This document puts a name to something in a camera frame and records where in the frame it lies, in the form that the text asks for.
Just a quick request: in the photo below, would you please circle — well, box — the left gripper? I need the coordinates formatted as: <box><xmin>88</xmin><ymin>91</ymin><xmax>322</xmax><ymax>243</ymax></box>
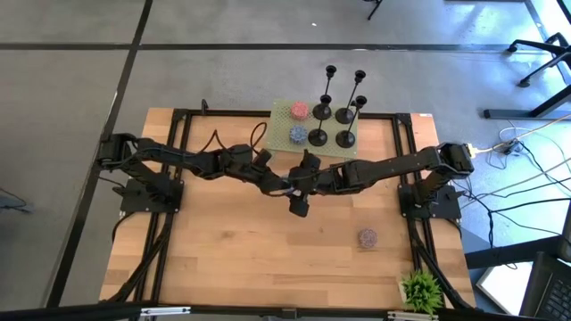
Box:
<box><xmin>243</xmin><ymin>149</ymin><xmax>294</xmax><ymax>197</ymax></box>

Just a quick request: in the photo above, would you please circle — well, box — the black metal candlestick holder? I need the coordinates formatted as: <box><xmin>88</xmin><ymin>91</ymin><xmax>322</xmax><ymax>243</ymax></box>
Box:
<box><xmin>335</xmin><ymin>95</ymin><xmax>368</xmax><ymax>149</ymax></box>
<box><xmin>311</xmin><ymin>64</ymin><xmax>337</xmax><ymax>121</ymax></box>
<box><xmin>307</xmin><ymin>94</ymin><xmax>333</xmax><ymax>148</ymax></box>
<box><xmin>335</xmin><ymin>70</ymin><xmax>368</xmax><ymax>126</ymax></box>

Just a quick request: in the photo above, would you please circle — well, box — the silver metal bracket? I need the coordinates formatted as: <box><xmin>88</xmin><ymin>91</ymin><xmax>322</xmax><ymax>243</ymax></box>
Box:
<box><xmin>386</xmin><ymin>310</ymin><xmax>439</xmax><ymax>321</ymax></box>
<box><xmin>140</xmin><ymin>306</ymin><xmax>192</xmax><ymax>317</ymax></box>

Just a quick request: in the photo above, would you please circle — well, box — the black chair leg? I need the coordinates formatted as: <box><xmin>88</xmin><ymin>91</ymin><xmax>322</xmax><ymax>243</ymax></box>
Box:
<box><xmin>363</xmin><ymin>0</ymin><xmax>385</xmax><ymax>21</ymax></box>

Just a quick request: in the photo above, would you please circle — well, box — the black floor cable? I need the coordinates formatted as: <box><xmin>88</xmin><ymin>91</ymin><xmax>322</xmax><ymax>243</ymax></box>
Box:
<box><xmin>488</xmin><ymin>195</ymin><xmax>571</xmax><ymax>214</ymax></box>

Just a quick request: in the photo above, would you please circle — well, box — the black aluminium table frame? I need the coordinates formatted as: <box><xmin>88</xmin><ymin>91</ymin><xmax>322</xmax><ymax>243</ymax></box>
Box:
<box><xmin>106</xmin><ymin>98</ymin><xmax>476</xmax><ymax>313</ymax></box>

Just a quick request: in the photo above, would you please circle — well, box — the black office chair base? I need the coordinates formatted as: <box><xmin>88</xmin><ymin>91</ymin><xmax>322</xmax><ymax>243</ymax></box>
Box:
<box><xmin>506</xmin><ymin>31</ymin><xmax>571</xmax><ymax>88</ymax></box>

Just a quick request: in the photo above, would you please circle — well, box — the green plant in white pot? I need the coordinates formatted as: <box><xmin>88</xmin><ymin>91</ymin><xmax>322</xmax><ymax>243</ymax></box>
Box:
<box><xmin>399</xmin><ymin>269</ymin><xmax>445</xmax><ymax>316</ymax></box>

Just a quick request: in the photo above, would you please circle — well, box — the black desk foot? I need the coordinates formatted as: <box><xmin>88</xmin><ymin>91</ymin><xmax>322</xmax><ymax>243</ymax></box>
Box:
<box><xmin>484</xmin><ymin>84</ymin><xmax>571</xmax><ymax>120</ymax></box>

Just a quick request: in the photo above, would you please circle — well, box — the tan floor cable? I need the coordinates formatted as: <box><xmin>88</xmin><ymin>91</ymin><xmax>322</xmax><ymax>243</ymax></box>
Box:
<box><xmin>506</xmin><ymin>158</ymin><xmax>571</xmax><ymax>189</ymax></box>

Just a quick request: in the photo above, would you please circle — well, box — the green perforated metal shelf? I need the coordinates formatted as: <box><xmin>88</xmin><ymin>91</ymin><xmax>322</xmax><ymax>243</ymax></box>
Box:
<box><xmin>266</xmin><ymin>98</ymin><xmax>360</xmax><ymax>161</ymax></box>

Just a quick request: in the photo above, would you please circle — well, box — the black laptop stand bar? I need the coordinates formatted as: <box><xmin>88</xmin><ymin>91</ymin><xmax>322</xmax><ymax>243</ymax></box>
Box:
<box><xmin>463</xmin><ymin>235</ymin><xmax>563</xmax><ymax>269</ymax></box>

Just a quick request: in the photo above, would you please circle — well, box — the black laptop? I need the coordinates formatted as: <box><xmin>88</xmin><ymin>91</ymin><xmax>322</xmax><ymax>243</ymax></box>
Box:
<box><xmin>519</xmin><ymin>251</ymin><xmax>571</xmax><ymax>321</ymax></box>

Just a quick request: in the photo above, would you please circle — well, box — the white flat panel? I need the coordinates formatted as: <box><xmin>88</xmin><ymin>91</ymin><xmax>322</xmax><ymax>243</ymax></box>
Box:
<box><xmin>475</xmin><ymin>262</ymin><xmax>534</xmax><ymax>316</ymax></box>

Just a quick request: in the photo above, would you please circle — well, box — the black gantry beam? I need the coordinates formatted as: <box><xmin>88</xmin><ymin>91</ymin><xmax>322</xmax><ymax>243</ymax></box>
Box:
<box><xmin>0</xmin><ymin>301</ymin><xmax>571</xmax><ymax>321</ymax></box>

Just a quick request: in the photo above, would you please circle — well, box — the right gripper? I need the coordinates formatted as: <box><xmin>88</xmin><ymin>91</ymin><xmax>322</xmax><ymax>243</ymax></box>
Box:
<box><xmin>287</xmin><ymin>150</ymin><xmax>343</xmax><ymax>218</ymax></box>

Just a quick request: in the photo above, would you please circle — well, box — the black cable bundle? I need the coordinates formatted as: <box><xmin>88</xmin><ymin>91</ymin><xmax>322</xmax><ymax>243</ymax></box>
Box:
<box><xmin>410</xmin><ymin>218</ymin><xmax>475</xmax><ymax>309</ymax></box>
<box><xmin>106</xmin><ymin>211</ymin><xmax>175</xmax><ymax>304</ymax></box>

